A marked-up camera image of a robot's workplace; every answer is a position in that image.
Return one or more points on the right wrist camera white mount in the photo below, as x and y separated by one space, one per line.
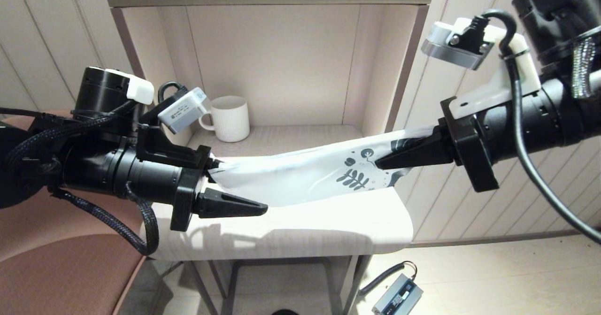
460 47

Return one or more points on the white ribbed ceramic mug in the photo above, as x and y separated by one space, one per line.
231 120

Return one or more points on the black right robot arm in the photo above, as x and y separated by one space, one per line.
540 118

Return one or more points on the black round robot part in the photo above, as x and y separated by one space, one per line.
284 312

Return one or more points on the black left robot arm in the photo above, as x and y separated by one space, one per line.
103 169

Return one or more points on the beige wooden desk with hutch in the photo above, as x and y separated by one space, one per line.
291 71

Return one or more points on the pink-brown upholstered chair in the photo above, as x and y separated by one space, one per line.
56 282

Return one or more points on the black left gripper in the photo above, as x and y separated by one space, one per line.
188 197

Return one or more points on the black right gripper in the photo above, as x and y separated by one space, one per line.
469 155

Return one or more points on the brown skirting board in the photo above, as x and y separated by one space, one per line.
507 237

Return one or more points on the white floral zip pouch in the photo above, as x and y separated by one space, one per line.
291 174

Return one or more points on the grey power adapter box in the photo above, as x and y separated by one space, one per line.
396 298

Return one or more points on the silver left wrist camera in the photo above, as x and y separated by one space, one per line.
183 111

